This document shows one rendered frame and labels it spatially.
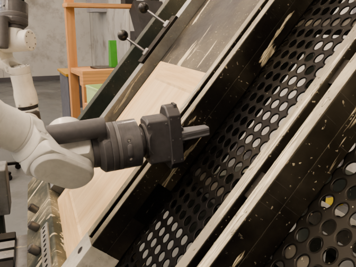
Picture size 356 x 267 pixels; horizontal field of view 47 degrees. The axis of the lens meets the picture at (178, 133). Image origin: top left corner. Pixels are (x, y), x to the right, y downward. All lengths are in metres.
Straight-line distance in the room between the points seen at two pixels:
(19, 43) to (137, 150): 0.74
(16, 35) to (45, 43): 10.77
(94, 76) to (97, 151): 3.78
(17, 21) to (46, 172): 0.78
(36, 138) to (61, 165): 0.06
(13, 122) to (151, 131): 0.23
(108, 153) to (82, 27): 11.60
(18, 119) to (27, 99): 0.75
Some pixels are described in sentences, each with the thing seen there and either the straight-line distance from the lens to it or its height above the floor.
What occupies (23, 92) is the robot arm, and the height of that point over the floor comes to 1.24.
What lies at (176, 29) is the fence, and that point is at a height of 1.43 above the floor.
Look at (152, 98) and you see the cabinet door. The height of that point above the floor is 1.24.
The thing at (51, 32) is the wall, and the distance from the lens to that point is 12.15.
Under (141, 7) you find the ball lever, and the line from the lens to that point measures 1.49.
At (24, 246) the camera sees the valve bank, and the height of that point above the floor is 0.74.
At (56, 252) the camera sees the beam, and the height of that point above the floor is 0.91.
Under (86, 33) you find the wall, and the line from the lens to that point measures 12.30.
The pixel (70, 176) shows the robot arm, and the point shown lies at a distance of 0.70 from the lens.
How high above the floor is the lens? 1.44
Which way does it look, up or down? 14 degrees down
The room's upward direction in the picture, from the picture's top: straight up
